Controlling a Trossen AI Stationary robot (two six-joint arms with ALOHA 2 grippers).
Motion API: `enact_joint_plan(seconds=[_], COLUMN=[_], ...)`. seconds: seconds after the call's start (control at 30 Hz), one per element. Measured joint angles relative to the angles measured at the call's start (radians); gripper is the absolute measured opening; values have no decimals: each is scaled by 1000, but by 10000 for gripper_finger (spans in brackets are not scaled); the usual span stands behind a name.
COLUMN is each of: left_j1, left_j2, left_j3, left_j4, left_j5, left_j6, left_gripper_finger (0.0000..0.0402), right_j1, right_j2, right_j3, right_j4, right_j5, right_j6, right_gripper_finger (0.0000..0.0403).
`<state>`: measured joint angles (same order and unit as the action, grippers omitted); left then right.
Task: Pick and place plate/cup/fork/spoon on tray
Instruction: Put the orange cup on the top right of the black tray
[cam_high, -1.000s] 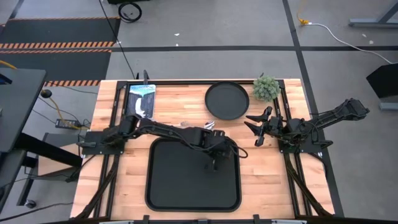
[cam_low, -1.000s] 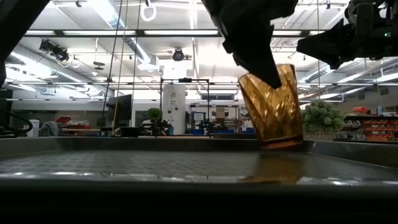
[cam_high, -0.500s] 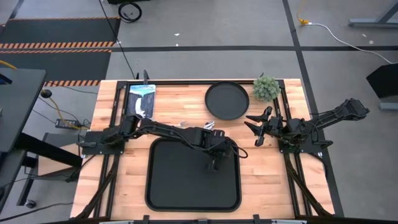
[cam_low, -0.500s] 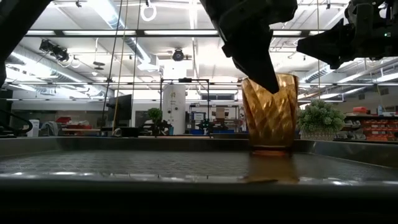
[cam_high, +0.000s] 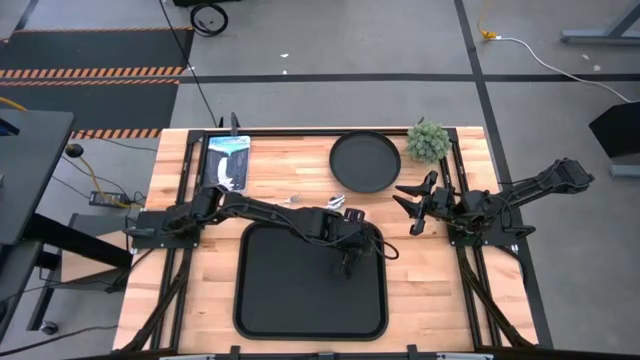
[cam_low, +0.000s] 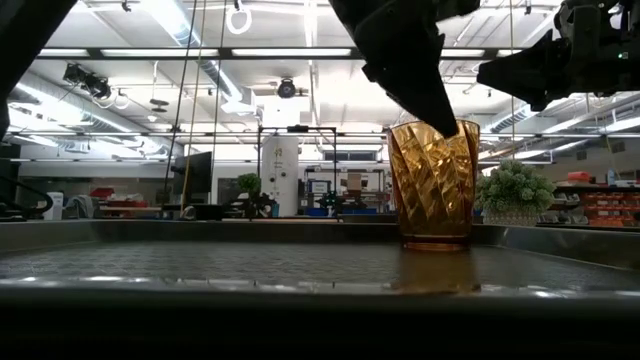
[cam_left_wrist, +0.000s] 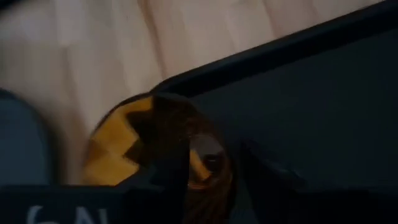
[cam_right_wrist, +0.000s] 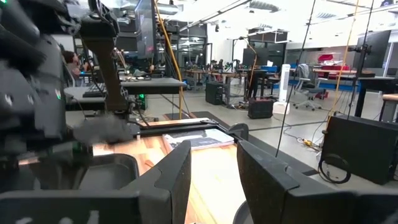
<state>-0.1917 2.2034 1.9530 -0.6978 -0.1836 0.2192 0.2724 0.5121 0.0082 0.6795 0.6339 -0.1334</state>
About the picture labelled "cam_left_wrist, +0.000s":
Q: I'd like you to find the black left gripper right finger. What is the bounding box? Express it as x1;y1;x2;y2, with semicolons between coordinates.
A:
239;140;312;194

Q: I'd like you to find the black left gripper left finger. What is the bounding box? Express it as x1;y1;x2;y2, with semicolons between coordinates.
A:
119;136;191;194

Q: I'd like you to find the black plastic tray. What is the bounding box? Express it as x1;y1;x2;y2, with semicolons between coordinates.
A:
150;0;398;194

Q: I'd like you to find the blue grey plate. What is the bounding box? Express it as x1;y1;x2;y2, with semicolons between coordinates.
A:
0;88;60;187

